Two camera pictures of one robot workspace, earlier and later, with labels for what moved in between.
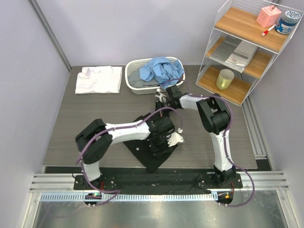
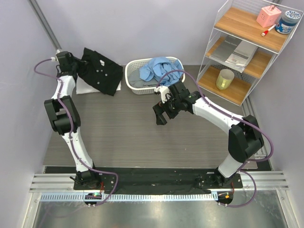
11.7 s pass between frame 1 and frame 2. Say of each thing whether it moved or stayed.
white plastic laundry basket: stayed
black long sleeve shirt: moved
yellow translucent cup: stayed
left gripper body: moved
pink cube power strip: stayed
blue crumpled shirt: stayed
